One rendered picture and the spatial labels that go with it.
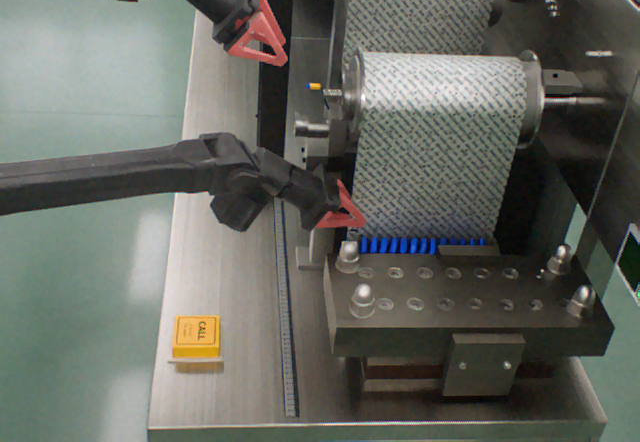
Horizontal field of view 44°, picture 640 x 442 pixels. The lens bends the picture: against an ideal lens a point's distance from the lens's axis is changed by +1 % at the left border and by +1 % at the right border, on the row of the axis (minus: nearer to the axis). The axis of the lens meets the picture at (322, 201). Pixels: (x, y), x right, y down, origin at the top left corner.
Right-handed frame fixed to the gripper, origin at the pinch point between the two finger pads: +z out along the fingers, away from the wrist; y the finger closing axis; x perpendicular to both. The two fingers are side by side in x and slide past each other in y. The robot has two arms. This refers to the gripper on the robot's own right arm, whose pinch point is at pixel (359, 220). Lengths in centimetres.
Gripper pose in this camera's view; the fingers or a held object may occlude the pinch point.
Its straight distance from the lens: 123.6
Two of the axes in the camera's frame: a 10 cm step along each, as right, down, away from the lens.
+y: 0.8, 5.9, -8.1
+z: 8.1, 4.3, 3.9
